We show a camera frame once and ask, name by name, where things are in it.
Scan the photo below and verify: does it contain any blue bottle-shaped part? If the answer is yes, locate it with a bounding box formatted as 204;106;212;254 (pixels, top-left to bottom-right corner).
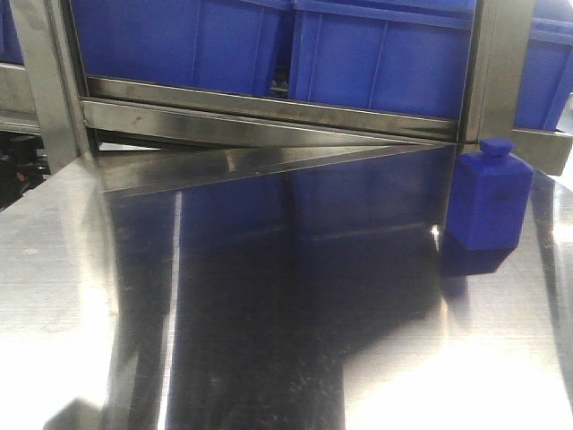
446;138;534;251

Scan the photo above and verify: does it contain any blue bin left on rack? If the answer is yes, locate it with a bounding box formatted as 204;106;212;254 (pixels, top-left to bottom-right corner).
72;1;293;97

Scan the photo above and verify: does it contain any blue bin centre on rack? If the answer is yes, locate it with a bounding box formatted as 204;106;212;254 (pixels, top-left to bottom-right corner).
288;1;475;120

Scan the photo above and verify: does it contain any blue bin on rack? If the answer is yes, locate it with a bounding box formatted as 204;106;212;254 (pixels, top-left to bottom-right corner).
288;1;475;120
515;1;572;132
72;1;293;97

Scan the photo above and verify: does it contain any blue bin right on rack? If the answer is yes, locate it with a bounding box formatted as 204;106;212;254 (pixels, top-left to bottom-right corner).
515;1;572;132

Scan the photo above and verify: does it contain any stainless steel shelf rack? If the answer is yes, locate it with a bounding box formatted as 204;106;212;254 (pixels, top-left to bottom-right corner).
1;1;572;176

